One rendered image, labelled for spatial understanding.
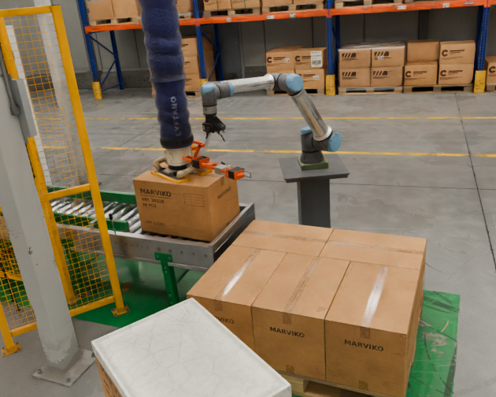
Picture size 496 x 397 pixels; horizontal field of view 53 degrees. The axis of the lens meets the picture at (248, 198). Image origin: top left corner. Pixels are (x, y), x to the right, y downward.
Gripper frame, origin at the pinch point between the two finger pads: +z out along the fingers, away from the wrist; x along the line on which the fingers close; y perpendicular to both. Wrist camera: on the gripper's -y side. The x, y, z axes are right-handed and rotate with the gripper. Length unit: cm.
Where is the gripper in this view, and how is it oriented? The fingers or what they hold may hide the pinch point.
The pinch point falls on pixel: (216, 145)
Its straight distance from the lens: 313.7
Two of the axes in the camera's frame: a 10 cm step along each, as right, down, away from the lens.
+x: -7.5, 3.1, -5.9
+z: 0.8, 9.2, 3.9
